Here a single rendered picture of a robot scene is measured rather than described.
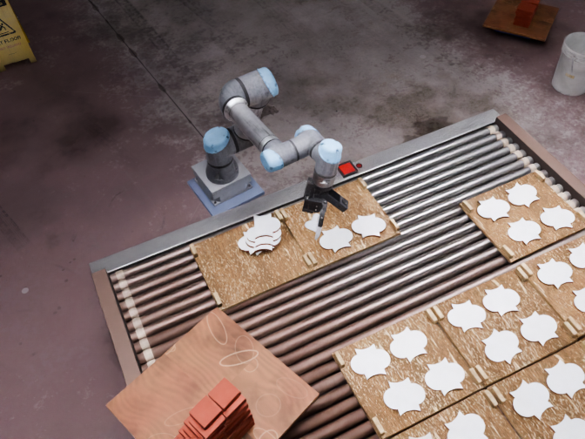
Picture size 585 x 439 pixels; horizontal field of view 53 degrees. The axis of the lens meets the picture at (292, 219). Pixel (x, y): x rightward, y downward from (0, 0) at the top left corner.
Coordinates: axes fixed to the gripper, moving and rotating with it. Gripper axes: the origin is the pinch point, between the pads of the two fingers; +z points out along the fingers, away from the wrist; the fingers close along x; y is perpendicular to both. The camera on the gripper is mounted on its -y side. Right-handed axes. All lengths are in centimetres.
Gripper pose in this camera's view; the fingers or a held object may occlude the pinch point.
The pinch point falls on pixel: (318, 226)
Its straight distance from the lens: 212.7
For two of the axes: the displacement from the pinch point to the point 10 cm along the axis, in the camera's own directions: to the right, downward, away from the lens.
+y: -9.9, -1.6, -0.5
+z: -1.5, 7.3, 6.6
